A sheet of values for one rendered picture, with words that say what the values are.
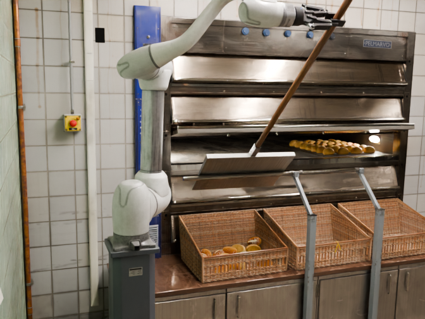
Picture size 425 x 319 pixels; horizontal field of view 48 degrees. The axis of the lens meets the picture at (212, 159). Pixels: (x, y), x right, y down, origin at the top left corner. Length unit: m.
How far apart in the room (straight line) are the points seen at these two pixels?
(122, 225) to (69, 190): 1.01
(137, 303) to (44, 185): 1.13
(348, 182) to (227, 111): 1.10
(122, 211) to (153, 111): 0.47
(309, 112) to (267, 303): 1.33
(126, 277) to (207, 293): 0.80
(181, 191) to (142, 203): 1.11
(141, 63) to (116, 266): 0.84
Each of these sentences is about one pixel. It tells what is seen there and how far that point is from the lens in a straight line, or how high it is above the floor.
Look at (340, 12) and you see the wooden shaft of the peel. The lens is 2.02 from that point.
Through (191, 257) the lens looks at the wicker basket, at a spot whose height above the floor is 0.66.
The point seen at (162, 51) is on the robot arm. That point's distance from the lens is 1.96.
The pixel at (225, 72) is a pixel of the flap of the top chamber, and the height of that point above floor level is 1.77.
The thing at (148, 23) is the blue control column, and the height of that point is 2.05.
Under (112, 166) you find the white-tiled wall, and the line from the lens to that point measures 3.00.
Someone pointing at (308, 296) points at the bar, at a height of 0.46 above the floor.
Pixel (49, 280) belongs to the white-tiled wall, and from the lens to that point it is 3.16.
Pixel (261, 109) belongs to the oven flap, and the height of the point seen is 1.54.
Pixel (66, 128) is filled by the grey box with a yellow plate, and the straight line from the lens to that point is 2.87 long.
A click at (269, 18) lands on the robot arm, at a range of 1.85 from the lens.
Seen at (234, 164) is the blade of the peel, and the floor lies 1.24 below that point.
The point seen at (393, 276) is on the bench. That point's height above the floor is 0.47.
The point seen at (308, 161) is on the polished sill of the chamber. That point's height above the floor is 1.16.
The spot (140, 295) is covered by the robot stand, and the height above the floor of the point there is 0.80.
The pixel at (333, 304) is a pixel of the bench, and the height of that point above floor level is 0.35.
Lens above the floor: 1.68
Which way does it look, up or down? 9 degrees down
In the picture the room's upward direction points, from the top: 1 degrees clockwise
